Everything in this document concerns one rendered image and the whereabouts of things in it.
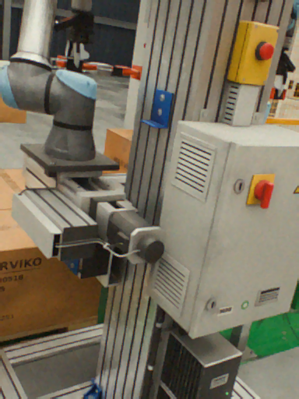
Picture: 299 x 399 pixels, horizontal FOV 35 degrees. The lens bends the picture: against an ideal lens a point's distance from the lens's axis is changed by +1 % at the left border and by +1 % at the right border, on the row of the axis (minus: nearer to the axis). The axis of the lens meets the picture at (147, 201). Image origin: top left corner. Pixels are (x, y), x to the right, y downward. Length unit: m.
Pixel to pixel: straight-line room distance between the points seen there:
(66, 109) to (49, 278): 0.91
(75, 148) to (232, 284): 0.58
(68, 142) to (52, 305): 0.96
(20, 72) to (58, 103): 0.13
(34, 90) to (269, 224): 0.72
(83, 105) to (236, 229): 0.57
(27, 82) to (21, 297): 0.98
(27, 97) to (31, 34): 0.17
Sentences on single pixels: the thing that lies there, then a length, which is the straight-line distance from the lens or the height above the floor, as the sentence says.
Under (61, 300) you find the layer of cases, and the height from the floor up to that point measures 0.27.
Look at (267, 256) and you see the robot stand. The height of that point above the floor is 0.95.
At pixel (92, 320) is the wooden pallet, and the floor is 0.13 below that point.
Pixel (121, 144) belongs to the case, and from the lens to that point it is 2.20.
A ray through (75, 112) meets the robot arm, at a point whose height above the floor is 1.17.
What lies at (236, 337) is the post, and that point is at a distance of 2.44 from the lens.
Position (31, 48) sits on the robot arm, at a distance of 1.40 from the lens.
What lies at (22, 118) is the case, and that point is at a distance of 3.75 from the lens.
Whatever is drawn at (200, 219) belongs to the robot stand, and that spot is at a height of 1.04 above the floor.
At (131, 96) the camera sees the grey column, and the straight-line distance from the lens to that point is 3.36.
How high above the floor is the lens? 1.40
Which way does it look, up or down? 19 degrees down
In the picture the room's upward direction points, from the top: 10 degrees clockwise
